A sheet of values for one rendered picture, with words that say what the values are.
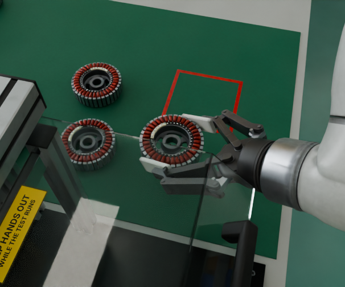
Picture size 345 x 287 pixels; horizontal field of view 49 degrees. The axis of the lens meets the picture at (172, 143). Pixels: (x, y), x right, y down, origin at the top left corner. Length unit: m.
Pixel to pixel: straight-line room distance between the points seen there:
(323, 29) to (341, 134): 1.93
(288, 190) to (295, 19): 0.71
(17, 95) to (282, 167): 0.31
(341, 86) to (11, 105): 0.35
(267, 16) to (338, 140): 0.71
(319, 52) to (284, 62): 1.23
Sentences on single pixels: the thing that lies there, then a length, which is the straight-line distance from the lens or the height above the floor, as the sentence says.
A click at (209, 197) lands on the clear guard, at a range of 0.40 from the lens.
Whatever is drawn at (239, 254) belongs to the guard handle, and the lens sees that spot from 0.38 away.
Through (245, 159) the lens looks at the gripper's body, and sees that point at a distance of 0.52.
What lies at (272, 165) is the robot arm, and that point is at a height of 1.01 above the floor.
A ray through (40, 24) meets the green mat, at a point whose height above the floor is 0.75.
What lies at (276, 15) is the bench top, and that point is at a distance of 1.12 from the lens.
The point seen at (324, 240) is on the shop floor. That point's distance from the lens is 1.61.
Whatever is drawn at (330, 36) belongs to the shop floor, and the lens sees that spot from 2.32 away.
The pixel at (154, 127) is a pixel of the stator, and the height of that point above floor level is 0.87.
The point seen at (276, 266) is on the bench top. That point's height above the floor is 0.75.
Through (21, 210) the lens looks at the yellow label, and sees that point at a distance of 0.41.
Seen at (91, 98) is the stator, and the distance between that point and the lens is 0.85.
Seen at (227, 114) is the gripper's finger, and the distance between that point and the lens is 0.65.
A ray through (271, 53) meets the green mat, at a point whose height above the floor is 0.75.
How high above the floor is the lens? 1.42
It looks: 57 degrees down
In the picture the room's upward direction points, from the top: straight up
